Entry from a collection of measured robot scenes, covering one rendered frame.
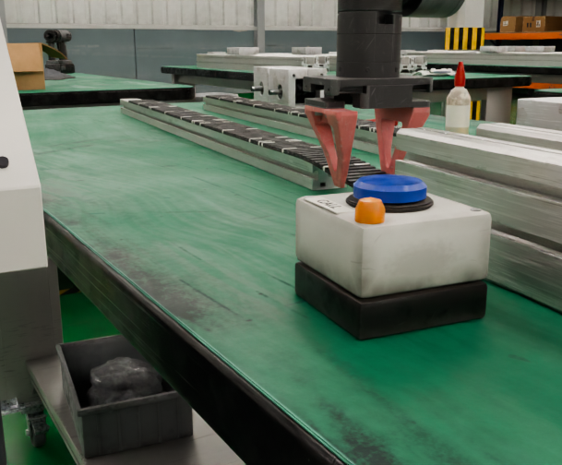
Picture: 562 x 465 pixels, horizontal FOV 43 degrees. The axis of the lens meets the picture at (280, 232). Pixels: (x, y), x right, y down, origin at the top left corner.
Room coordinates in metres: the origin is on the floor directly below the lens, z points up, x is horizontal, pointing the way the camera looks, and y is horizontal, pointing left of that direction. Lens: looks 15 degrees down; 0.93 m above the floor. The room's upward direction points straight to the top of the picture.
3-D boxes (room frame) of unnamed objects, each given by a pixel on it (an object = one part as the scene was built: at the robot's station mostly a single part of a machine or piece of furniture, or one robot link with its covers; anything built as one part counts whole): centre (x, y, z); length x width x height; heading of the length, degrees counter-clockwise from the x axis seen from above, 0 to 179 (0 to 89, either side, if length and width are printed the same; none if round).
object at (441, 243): (0.39, -0.07, 0.81); 0.10 x 0.08 x 0.06; 114
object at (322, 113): (0.66, -0.07, 0.84); 0.07 x 0.07 x 0.09; 23
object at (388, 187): (0.39, -0.06, 0.84); 0.04 x 0.04 x 0.02
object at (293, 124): (1.25, -0.03, 0.79); 0.96 x 0.04 x 0.03; 24
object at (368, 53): (0.67, -0.08, 0.91); 0.10 x 0.07 x 0.07; 113
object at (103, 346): (1.30, 0.31, 0.27); 0.31 x 0.21 x 0.10; 23
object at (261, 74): (1.69, 0.01, 0.83); 0.11 x 0.10 x 0.10; 110
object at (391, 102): (0.67, -0.09, 0.84); 0.07 x 0.07 x 0.09; 23
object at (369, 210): (0.35, -0.04, 0.85); 0.02 x 0.02 x 0.01
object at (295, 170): (1.18, 0.14, 0.79); 0.96 x 0.04 x 0.03; 24
